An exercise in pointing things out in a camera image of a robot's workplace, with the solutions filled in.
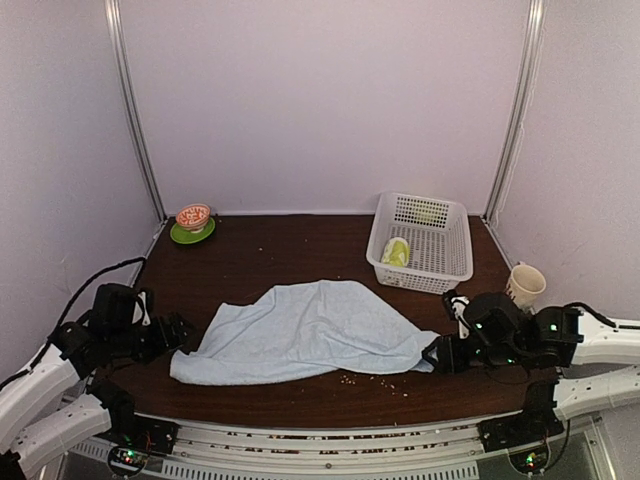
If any green plate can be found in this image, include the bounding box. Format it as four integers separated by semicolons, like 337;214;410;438
170;218;216;245

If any aluminium frame post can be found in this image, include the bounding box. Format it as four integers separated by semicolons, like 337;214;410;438
104;0;167;222
484;0;547;225

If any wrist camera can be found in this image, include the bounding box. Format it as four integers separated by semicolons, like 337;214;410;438
442;289;470;339
132;289;152;326

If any green patterned towel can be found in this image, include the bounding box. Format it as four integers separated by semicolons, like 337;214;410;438
380;237;410;268

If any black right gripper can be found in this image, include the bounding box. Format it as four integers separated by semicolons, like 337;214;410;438
423;333;525;375

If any left aluminium frame post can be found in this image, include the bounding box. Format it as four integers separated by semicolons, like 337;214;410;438
104;0;167;222

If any aluminium front rail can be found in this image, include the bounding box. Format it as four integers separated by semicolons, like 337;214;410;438
42;394;619;480

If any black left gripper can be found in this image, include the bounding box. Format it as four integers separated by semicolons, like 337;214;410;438
107;311;197;365

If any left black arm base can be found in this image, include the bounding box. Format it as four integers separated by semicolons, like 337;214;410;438
96;417;179;456

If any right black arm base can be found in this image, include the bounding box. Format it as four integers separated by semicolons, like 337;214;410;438
477;382;565;453

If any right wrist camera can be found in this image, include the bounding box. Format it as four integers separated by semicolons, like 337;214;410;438
442;289;470;339

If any light blue towel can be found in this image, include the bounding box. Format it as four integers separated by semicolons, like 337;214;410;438
170;280;439;386

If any red patterned bowl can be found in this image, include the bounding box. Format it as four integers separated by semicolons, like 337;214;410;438
176;203;211;233

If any beige patterned mug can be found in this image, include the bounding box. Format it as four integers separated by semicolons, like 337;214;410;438
505;262;547;312

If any right aluminium frame post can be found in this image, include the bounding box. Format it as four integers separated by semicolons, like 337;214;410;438
484;0;547;225

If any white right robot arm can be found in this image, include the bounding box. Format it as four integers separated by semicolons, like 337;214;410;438
422;290;639;442

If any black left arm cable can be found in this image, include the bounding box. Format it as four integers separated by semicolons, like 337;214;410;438
0;256;147;391

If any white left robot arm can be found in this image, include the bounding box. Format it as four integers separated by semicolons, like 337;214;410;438
1;283;192;479

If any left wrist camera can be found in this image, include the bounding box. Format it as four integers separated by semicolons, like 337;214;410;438
132;289;152;326

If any white plastic basket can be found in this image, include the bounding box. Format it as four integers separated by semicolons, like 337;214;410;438
366;192;474;295

